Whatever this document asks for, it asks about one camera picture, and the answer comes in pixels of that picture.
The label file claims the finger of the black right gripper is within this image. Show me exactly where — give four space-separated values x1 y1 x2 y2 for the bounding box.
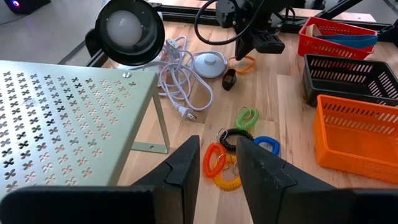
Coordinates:
234 32 256 62

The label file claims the black coil wrist keychain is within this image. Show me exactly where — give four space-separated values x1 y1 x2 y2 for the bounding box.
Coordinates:
216 127 255 152

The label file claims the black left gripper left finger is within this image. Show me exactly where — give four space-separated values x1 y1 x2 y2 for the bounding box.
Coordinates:
132 134 201 224

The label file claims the black plastic basket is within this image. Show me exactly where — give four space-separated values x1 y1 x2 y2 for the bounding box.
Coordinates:
302 53 398 109

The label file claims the orange coil wrist keychain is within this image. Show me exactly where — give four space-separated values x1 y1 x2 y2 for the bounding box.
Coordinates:
203 142 228 179

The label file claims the white lamp power cord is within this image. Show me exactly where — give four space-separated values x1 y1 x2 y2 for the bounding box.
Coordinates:
129 35 229 123

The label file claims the round white cord switch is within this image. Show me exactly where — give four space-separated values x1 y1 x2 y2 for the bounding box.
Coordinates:
193 52 228 80

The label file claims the large blue rubber band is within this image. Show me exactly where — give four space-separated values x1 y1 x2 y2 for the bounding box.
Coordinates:
314 33 379 49

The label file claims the green perforated metal shelf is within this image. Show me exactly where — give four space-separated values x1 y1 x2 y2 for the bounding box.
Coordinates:
0 60 171 200

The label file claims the white desk lamp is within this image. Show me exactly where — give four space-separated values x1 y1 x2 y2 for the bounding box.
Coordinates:
85 0 166 68

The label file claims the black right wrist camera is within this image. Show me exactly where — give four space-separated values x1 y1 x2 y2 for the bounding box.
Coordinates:
251 32 286 55

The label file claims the red plastic basket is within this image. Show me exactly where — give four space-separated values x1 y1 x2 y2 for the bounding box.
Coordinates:
297 16 379 61

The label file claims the yellow coil wrist keychain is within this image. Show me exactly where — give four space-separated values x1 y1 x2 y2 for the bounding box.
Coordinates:
211 154 243 192

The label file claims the orange plastic basket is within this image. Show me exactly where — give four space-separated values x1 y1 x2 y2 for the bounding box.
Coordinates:
313 94 398 185

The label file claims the blue coil wrist keychain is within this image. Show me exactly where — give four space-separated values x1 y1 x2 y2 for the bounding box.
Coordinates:
252 135 281 156

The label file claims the black device purple light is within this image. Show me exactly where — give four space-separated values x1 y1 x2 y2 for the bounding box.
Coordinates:
4 0 52 15

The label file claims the green coil wrist keychain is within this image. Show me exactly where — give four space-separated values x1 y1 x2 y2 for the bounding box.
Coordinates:
234 106 261 132

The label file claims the black rubber band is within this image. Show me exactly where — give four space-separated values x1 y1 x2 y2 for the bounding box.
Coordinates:
221 68 238 92

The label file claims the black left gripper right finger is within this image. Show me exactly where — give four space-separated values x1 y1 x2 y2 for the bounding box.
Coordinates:
236 136 355 224

